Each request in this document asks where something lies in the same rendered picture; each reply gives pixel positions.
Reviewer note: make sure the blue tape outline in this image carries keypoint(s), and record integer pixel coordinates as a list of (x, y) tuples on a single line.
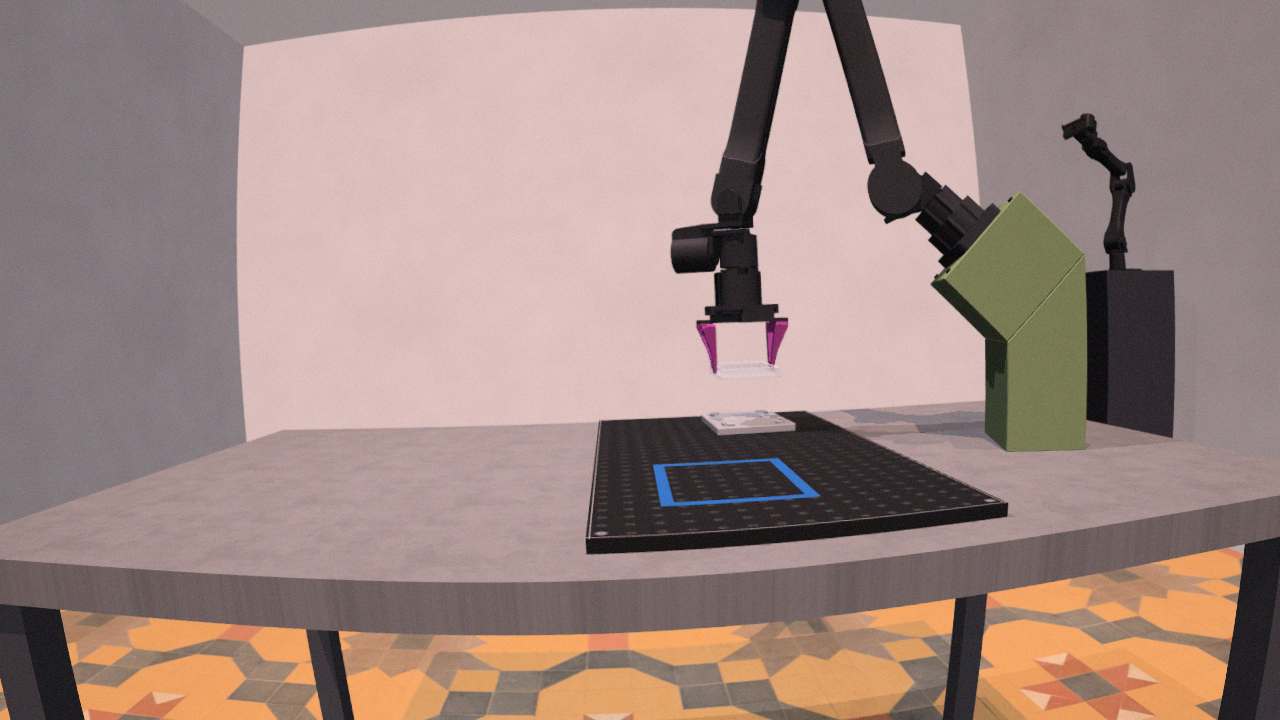
[(666, 499)]

